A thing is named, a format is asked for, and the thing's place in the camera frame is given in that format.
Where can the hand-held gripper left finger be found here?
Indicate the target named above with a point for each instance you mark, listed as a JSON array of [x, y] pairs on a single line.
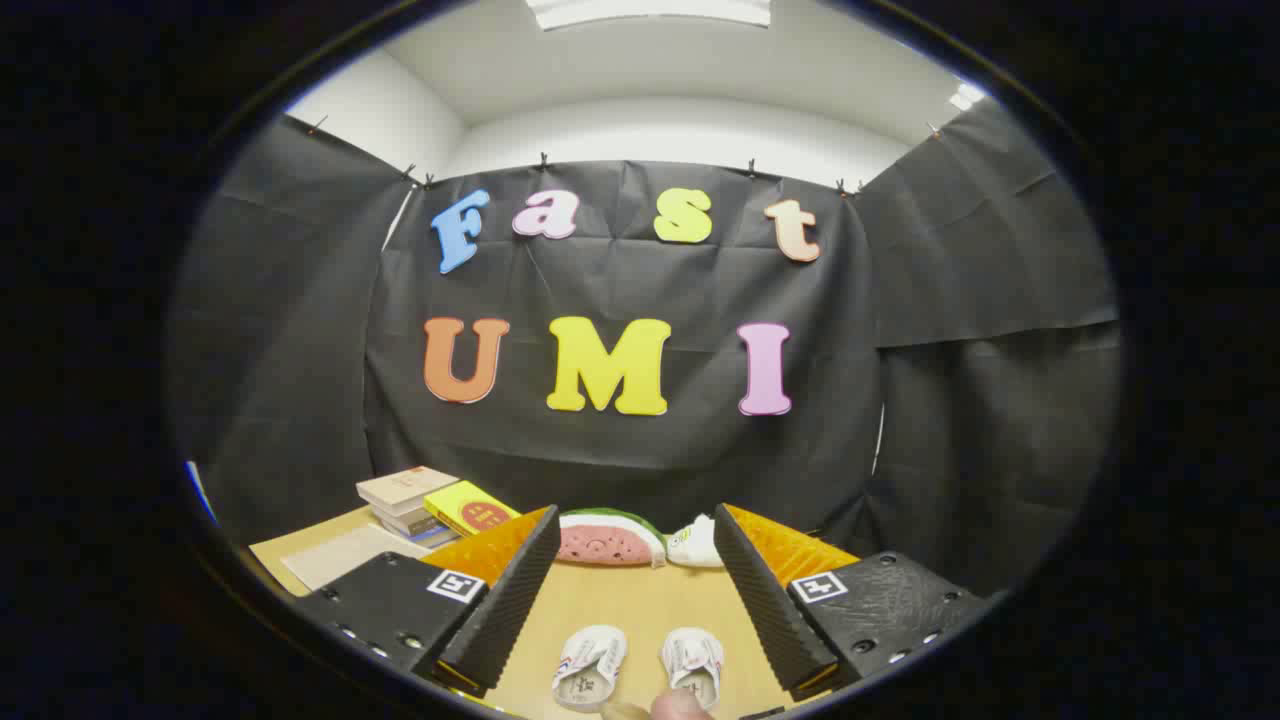
[[510, 600]]

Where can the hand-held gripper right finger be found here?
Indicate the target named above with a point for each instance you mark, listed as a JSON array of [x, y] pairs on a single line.
[[765, 600]]

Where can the white canvas shoe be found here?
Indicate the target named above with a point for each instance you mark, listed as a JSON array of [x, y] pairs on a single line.
[[692, 660], [590, 665]]

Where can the beige fabric storage box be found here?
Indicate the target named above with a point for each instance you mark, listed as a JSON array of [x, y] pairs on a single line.
[[330, 555]]

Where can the white plush toy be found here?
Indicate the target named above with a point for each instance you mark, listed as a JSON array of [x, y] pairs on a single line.
[[695, 545]]

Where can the blue book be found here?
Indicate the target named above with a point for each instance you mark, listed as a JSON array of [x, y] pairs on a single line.
[[435, 538]]

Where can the yellow book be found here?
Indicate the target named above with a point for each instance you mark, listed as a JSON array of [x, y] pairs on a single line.
[[470, 510]]

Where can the watermelon slice plush toy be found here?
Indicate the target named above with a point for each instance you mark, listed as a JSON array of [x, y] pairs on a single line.
[[605, 540]]

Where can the grey book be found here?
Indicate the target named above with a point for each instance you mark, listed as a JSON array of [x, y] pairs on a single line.
[[405, 520]]

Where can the ceiling light panel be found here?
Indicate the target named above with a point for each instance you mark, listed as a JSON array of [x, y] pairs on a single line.
[[650, 10], [967, 97]]

